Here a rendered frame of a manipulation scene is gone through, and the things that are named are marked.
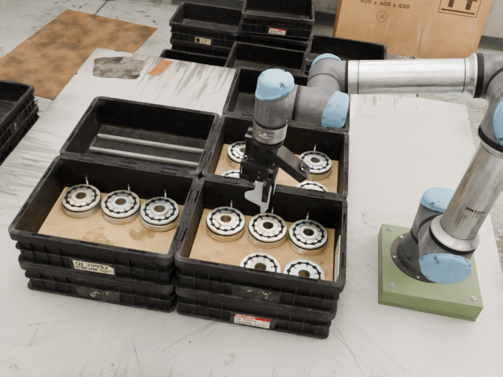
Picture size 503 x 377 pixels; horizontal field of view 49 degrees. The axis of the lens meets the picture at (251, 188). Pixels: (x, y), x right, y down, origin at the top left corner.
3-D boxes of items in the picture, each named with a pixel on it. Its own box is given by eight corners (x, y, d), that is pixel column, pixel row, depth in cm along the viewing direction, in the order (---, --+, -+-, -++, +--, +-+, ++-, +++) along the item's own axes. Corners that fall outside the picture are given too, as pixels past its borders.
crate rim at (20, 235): (200, 182, 149) (200, 175, 147) (171, 266, 127) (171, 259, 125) (58, 160, 151) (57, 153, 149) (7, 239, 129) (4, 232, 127)
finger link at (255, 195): (244, 207, 135) (248, 175, 130) (266, 213, 134) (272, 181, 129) (240, 213, 132) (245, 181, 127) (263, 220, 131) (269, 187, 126)
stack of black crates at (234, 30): (243, 60, 349) (247, 10, 326) (234, 85, 327) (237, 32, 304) (183, 51, 352) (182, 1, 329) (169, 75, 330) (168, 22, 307)
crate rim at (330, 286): (346, 204, 146) (348, 198, 145) (343, 295, 124) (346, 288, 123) (200, 182, 149) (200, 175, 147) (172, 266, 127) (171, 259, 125)
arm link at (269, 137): (291, 114, 121) (282, 135, 115) (288, 131, 124) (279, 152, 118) (258, 107, 122) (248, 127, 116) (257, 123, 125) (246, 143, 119)
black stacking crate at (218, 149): (341, 162, 175) (348, 134, 167) (339, 228, 153) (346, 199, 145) (220, 143, 177) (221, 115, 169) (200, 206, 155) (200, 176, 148)
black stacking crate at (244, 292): (339, 230, 153) (346, 200, 145) (335, 318, 131) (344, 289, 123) (200, 207, 155) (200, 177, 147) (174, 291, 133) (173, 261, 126)
